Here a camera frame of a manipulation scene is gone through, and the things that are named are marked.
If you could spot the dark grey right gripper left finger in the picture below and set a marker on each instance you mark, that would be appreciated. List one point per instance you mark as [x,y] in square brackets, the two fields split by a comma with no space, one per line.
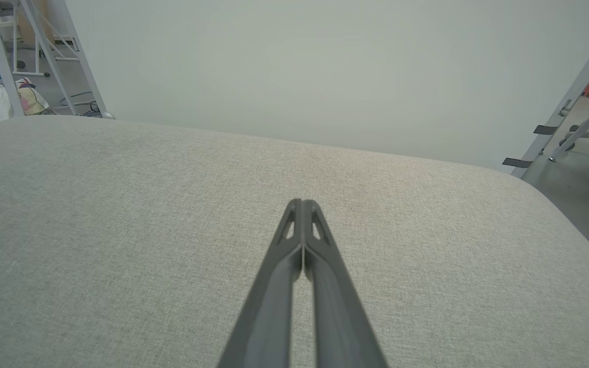
[269,306]

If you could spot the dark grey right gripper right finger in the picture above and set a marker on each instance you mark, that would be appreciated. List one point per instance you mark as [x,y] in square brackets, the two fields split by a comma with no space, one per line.
[340,317]

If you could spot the light grey fabric sofa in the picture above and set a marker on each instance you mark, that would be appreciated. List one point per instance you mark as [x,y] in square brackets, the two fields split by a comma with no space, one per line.
[120,230]

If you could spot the thin grey metal brace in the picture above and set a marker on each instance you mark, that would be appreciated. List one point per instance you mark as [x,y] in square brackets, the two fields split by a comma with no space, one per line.
[49,56]
[588,122]

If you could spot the patterned cloth bag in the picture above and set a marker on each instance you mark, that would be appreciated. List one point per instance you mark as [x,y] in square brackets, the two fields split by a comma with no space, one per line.
[31,99]

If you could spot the white metal rack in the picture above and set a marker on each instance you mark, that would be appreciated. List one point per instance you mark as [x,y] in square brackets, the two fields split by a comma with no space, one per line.
[44,51]

